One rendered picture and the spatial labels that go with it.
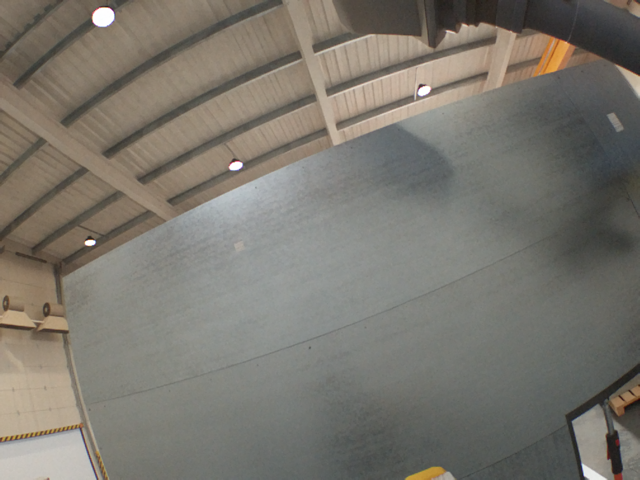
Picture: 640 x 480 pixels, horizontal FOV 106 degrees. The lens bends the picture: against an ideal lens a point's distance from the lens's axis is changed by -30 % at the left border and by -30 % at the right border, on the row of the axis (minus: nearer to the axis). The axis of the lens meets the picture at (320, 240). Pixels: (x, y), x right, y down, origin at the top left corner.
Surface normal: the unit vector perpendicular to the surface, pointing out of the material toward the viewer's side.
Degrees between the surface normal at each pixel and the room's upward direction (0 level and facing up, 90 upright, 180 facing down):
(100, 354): 90
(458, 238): 90
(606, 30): 121
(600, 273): 90
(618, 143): 90
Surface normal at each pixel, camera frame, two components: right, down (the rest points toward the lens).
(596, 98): -0.18, -0.25
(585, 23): -0.52, 0.57
